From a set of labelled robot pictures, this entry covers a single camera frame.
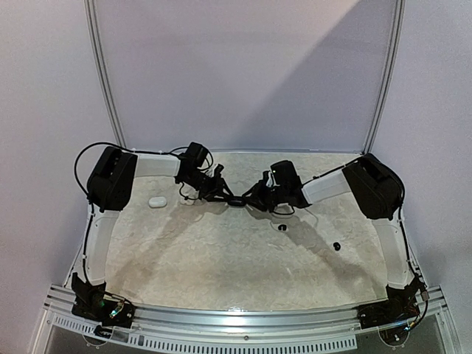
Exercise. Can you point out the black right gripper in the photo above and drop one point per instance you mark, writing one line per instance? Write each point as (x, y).
(260, 195)

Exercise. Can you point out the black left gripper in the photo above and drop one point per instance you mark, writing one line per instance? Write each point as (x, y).
(217, 190)

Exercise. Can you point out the white oval earbud charging case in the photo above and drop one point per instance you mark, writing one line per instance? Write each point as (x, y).
(157, 202)

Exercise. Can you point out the black earbud charging case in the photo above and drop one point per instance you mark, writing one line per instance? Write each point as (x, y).
(236, 202)

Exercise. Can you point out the white stem earbud charging case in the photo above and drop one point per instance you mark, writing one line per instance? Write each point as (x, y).
(185, 200)

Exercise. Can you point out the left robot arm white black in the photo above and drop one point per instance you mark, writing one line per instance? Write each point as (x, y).
(108, 191)

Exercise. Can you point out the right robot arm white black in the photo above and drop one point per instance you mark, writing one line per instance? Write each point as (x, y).
(379, 194)

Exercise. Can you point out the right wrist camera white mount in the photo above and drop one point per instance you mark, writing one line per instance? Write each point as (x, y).
(268, 179)

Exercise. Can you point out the aluminium front rail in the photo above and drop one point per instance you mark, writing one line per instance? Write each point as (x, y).
(174, 330)

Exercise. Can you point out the left aluminium wall post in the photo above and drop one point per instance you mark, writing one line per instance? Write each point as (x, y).
(102, 71)

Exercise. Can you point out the aluminium wall post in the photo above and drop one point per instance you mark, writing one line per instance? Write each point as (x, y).
(102, 71)
(387, 74)

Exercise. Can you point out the right aluminium wall post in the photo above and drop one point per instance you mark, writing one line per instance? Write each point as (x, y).
(387, 74)

